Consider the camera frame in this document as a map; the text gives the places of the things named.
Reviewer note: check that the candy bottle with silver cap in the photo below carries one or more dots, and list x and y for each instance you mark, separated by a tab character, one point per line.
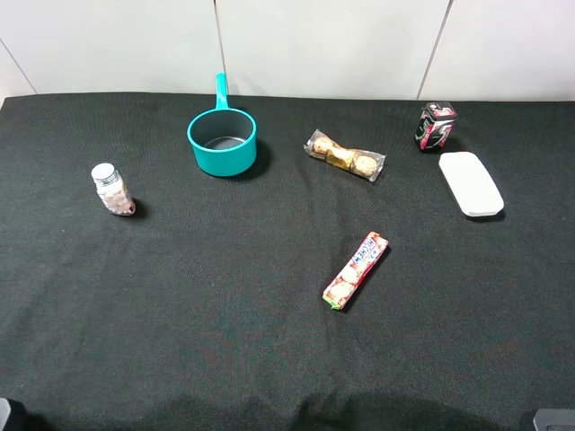
112	190

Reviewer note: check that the dark object bottom left corner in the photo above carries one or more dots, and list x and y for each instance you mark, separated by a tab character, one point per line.
15	417

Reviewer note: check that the black tablecloth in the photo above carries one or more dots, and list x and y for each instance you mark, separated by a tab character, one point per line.
204	309

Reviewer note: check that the chocolate balls in clear wrapper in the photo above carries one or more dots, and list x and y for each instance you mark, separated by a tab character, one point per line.
363	163

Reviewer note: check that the white rectangular tray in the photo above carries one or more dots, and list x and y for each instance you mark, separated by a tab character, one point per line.
471	184

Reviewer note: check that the black pink gum tin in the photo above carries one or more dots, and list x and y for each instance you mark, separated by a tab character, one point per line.
437	120

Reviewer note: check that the teal saucepan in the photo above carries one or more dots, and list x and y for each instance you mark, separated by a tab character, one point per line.
223	139

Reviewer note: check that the grey object bottom right corner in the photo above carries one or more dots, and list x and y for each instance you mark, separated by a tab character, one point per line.
548	420

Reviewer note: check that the red Hi-Chew candy stick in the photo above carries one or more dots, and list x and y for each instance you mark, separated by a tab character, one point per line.
349	279

